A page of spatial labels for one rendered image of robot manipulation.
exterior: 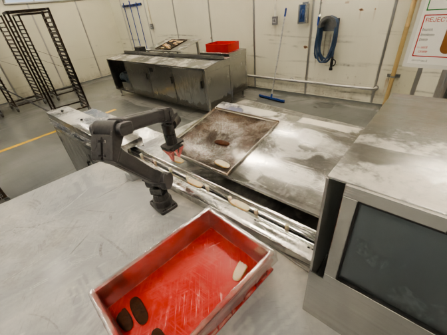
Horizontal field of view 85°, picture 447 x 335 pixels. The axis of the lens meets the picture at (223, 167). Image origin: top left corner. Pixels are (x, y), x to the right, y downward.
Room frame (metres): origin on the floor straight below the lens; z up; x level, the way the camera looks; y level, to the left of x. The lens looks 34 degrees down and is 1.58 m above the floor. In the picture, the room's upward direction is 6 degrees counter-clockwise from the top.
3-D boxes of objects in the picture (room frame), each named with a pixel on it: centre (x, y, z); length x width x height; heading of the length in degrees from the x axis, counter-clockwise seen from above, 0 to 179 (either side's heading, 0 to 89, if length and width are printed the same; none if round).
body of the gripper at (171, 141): (1.07, 0.24, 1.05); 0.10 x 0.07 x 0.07; 137
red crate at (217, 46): (4.85, -0.22, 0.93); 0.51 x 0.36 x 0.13; 50
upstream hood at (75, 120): (1.81, 1.01, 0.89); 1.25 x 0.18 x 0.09; 46
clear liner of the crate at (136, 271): (0.44, 0.15, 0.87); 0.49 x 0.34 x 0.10; 131
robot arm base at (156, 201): (0.87, 0.30, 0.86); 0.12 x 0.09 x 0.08; 40
